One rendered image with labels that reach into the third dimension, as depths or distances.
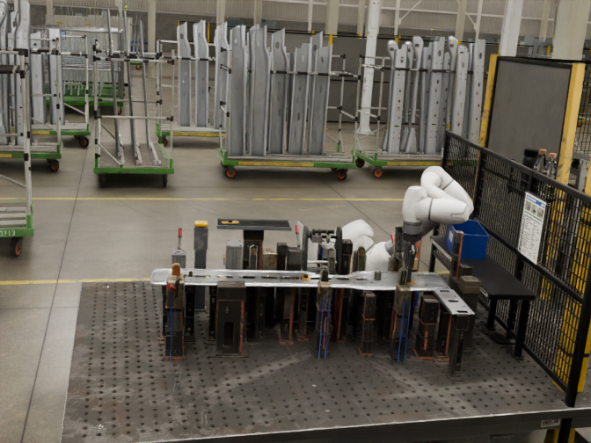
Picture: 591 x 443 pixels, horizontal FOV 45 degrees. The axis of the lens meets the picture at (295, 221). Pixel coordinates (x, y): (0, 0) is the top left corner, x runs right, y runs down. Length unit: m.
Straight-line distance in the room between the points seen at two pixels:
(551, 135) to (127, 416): 3.72
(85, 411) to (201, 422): 0.44
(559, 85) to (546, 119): 0.27
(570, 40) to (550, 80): 5.41
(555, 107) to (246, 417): 3.49
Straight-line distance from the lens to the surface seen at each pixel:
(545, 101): 5.55
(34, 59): 12.50
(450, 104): 11.50
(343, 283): 3.30
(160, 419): 2.77
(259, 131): 10.17
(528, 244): 3.47
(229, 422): 2.75
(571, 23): 10.90
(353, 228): 4.02
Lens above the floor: 2.13
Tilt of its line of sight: 15 degrees down
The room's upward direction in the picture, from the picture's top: 4 degrees clockwise
